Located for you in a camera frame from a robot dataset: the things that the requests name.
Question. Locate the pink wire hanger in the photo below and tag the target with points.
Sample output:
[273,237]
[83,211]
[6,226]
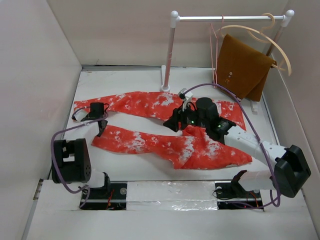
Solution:
[214,48]

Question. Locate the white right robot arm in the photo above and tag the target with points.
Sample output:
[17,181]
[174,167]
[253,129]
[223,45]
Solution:
[288,169]

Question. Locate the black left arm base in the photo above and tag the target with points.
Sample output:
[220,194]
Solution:
[114,199]

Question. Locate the brown folded trousers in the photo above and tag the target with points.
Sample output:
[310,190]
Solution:
[241,69]

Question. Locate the beige wooden hanger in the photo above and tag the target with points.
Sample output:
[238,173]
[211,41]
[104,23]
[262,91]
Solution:
[262,38]

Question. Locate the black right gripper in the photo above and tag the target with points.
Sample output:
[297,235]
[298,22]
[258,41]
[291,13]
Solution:
[178,116]

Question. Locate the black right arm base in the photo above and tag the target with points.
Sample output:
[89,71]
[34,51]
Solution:
[231,195]

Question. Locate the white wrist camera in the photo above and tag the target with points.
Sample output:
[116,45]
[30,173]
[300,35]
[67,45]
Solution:
[79,115]
[186,97]

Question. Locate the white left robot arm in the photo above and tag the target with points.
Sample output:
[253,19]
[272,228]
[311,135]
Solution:
[71,165]

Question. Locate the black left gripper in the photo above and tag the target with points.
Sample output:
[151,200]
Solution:
[88,115]

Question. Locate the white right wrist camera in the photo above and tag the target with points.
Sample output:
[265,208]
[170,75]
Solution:
[186,97]

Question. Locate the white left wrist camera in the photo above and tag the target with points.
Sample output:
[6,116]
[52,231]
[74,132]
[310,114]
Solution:
[79,115]

